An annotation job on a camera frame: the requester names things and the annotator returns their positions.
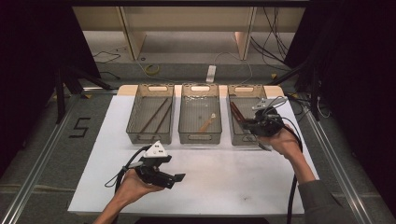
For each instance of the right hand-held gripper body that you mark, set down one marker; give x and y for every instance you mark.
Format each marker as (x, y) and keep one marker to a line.
(267, 124)

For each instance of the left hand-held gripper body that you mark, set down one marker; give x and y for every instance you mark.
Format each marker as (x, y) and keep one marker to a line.
(155, 174)

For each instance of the grey translucent plastic bin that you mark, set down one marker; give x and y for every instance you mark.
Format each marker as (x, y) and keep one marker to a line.
(235, 137)
(140, 109)
(193, 109)

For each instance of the person's left hand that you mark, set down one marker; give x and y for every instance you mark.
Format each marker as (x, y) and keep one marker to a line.
(134, 188)

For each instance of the person's right hand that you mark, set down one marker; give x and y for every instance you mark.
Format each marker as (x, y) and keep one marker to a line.
(286, 144)

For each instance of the white table cover sheet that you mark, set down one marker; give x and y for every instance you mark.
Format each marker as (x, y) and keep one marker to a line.
(218, 174)

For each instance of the black metal stand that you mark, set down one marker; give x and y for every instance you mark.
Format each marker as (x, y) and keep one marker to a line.
(314, 90)
(60, 93)

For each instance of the white power strip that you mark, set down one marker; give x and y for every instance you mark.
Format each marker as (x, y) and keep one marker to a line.
(211, 73)

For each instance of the yellow-green tape roll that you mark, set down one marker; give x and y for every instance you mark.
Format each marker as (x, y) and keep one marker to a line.
(152, 69)

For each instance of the dark curtain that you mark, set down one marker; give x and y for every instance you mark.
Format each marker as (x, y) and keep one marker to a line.
(358, 77)
(28, 62)

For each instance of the pale wooden shelf unit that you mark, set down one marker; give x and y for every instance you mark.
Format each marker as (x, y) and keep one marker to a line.
(193, 18)

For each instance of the aluminium floor rail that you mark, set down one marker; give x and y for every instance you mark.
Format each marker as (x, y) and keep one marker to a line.
(37, 168)
(336, 165)

